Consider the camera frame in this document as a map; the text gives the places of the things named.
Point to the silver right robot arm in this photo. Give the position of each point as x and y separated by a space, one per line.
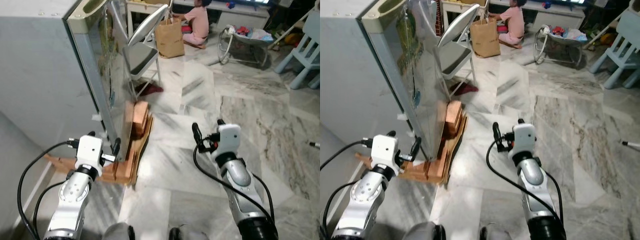
239 175
534 175

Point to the silver fridge door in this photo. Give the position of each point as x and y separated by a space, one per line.
112 70
417 70

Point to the grey fridge cabinet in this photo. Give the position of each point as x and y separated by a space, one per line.
350 70
40 70

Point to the reddish brick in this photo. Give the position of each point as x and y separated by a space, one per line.
454 119
141 120

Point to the red cloth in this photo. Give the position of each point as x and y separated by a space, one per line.
464 89
150 90

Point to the silver left robot leg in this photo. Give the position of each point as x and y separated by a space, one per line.
119 232
425 231

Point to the white stick with black tip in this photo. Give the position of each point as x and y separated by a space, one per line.
631 144
314 145

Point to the baby bouncer seat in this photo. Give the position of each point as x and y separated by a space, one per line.
247 42
560 40

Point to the brown paper bag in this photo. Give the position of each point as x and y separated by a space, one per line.
170 40
485 40

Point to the grey folding chair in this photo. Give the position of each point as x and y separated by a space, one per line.
455 52
142 55

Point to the child in pink clothes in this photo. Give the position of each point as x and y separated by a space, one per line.
514 22
199 22

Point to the light blue plastic chair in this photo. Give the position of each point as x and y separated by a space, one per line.
622 55
306 55

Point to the white table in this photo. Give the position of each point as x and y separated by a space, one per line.
555 15
240 15

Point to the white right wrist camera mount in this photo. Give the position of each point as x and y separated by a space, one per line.
227 137
524 136

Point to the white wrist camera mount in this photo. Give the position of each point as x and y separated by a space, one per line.
90 150
227 137
385 150
524 136

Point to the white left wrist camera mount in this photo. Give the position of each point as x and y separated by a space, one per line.
385 150
90 150

